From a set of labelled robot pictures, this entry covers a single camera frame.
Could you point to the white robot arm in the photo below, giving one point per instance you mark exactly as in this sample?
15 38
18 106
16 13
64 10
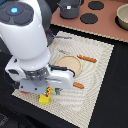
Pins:
22 27

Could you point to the grey toy saucepan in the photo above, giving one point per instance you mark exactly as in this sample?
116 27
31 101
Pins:
51 36

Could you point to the wooden handled toy fork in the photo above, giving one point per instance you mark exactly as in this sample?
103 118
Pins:
78 85

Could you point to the brown toy stove board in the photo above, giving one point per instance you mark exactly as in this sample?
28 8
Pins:
105 26

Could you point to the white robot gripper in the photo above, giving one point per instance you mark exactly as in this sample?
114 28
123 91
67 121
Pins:
37 81

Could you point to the beige woven placemat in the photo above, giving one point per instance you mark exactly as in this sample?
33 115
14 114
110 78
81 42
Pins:
76 105

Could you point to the grey toy pot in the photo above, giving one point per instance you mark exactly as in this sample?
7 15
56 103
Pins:
69 9

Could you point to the wooden handled toy knife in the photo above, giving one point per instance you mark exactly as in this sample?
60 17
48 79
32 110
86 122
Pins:
79 56

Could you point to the yellow butter box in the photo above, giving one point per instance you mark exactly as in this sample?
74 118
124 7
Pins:
45 98

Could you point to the round wooden plate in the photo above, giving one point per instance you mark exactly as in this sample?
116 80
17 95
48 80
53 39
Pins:
71 62

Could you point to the beige bowl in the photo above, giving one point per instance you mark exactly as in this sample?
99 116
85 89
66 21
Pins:
122 14

